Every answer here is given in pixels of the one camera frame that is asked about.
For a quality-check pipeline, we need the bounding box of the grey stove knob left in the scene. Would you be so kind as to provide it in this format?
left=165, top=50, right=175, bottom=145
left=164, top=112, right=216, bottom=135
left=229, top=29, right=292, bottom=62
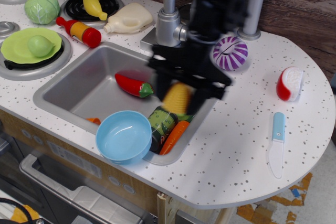
left=0, top=21, right=20, bottom=39

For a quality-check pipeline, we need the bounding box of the back right stove burner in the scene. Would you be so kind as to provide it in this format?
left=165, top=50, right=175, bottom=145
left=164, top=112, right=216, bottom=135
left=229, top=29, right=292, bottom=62
left=60, top=0, right=124, bottom=29

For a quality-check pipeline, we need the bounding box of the yellow toy banana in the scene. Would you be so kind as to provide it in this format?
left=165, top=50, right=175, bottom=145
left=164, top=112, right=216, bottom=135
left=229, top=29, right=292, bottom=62
left=83, top=0, right=108, bottom=21

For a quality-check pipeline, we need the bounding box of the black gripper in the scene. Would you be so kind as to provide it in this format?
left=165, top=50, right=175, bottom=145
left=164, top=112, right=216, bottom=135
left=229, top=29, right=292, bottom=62
left=148, top=37, right=232, bottom=115

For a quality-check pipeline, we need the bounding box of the light green plastic plate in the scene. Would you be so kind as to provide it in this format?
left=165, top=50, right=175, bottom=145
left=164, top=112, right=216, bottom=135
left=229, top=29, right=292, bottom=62
left=1, top=28, right=62, bottom=64

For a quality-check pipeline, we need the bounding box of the front left stove burner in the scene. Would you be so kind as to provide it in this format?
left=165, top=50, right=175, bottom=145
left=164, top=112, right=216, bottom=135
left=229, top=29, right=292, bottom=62
left=1, top=33, right=72, bottom=81

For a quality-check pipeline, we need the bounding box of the red toy ketchup bottle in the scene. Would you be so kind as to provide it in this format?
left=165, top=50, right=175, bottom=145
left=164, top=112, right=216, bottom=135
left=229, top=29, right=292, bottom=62
left=56, top=17, right=102, bottom=48

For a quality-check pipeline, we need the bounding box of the small orange toy piece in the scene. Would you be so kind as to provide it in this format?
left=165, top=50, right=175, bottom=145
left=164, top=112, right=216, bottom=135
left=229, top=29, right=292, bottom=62
left=86, top=118, right=101, bottom=125

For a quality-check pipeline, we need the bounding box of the green toy cabbage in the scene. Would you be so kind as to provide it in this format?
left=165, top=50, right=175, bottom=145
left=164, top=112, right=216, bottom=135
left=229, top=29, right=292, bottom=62
left=24, top=0, right=60, bottom=25

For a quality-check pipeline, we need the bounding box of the light green toy broccoli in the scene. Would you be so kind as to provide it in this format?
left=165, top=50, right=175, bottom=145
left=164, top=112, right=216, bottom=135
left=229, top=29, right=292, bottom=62
left=177, top=114, right=195, bottom=123

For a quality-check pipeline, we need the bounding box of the silver toy faucet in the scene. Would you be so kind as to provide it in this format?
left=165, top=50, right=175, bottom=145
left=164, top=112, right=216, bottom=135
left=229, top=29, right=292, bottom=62
left=140, top=0, right=187, bottom=51

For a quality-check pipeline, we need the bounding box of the pale green toy fruit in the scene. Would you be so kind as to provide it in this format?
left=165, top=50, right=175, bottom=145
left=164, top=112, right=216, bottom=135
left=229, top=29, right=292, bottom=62
left=27, top=35, right=55, bottom=57

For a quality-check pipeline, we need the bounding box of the green toy food can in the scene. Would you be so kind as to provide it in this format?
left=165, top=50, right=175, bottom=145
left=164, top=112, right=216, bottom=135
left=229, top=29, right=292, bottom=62
left=148, top=106, right=179, bottom=154

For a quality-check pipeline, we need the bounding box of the yellow toy corn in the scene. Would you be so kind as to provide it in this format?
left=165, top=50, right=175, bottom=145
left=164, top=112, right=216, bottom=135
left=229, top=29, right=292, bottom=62
left=163, top=82, right=191, bottom=114

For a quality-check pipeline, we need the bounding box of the yellow object bottom left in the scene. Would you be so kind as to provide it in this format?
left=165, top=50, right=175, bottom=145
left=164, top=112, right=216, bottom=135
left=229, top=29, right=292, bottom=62
left=11, top=205, right=40, bottom=223

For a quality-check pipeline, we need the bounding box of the cream toy milk jug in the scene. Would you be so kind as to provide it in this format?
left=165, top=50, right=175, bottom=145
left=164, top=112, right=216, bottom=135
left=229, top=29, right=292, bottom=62
left=103, top=3, right=153, bottom=33

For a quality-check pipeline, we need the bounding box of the red toy chili pepper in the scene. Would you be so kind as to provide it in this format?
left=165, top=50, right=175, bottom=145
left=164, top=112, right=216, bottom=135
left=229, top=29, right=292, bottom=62
left=114, top=73, right=154, bottom=98

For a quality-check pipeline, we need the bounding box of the toy knife blue handle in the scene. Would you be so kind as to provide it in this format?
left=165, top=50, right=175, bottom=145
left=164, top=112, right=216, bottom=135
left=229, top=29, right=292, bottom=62
left=269, top=112, right=286, bottom=179

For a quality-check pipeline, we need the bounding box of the red white toy cheese wedge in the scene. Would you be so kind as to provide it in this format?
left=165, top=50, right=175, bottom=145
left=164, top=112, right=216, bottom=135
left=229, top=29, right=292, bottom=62
left=276, top=67, right=303, bottom=101

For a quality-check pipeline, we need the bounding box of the black cable bottom left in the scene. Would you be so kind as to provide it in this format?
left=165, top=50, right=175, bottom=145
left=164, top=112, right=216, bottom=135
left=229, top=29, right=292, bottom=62
left=0, top=197, right=35, bottom=224

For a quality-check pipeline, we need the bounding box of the grey vertical support pole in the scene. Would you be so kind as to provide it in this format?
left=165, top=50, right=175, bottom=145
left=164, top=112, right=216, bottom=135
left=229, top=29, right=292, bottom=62
left=237, top=0, right=264, bottom=40

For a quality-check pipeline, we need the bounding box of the orange toy carrot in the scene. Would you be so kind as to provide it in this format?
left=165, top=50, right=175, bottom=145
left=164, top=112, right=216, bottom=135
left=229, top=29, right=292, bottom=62
left=159, top=121, right=190, bottom=155

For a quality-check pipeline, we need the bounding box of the silver toy sink basin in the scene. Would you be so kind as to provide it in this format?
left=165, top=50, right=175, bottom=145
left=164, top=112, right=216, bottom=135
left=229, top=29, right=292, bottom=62
left=33, top=41, right=223, bottom=166

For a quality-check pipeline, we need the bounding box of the light blue plastic bowl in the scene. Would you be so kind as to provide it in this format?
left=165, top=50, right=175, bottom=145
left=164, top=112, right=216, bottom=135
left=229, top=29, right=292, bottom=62
left=96, top=111, right=152, bottom=165

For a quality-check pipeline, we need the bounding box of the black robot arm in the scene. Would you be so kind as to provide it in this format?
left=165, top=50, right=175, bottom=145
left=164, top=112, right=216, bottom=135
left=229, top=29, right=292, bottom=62
left=148, top=0, right=248, bottom=115

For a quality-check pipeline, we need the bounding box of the purple white toy onion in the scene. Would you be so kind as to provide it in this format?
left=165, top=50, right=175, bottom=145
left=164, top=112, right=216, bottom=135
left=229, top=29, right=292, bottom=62
left=212, top=36, right=248, bottom=71

